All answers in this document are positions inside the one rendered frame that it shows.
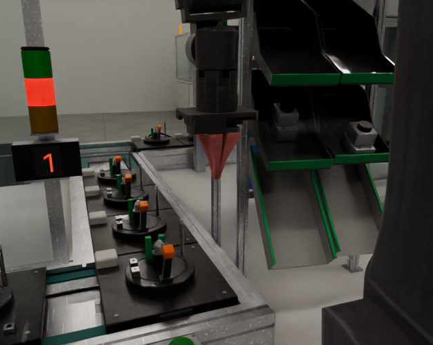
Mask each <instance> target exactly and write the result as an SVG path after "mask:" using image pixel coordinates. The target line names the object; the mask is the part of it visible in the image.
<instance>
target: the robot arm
mask: <svg viewBox="0 0 433 345"><path fill-rule="evenodd" d="M174 1H175V8H176V10H181V21H182V23H190V33H191V35H190V36H189V38H188V39H187V42H186V44H185V53H186V56H187V58H188V60H189V61H190V62H191V63H192V64H193V65H194V66H196V68H197V69H198V70H197V71H196V107H188V108H176V118H177V119H179V120H182V119H183V118H184V123H185V124H186V125H187V133H189V134H191V135H197V136H198V139H199V140H200V143H201V145H202V147H203V149H204V151H205V153H206V155H207V159H208V162H209V166H210V169H211V174H212V176H213V177H214V178H215V179H219V178H220V177H221V174H222V171H223V169H224V165H225V163H226V160H227V159H228V157H229V155H230V154H231V151H232V150H233V148H234V146H235V145H236V143H237V141H238V139H239V137H240V127H238V126H237V125H242V124H243V120H254V121H258V115H259V111H256V110H253V109H250V108H248V107H244V106H242V105H237V74H238V70H237V69H238V40H239V31H237V30H235V28H234V27H225V26H223V24H222V21H227V20H232V19H240V18H245V17H247V8H246V0H174ZM228 11H234V12H228ZM210 12H225V13H216V14H202V13H210ZM190 14H199V15H190ZM322 345H433V0H399V5H398V16H397V37H396V48H395V69H394V80H393V101H392V112H391V133H390V145H389V165H388V175H387V182H386V194H385V199H384V207H383V212H382V219H381V223H380V229H379V232H378V238H377V241H376V246H375V249H374V252H373V255H372V257H371V259H370V260H369V263H368V264H367V267H366V269H365V276H364V288H363V298H362V299H359V300H355V301H350V302H346V303H341V304H338V305H332V306H329V307H323V308H322Z"/></svg>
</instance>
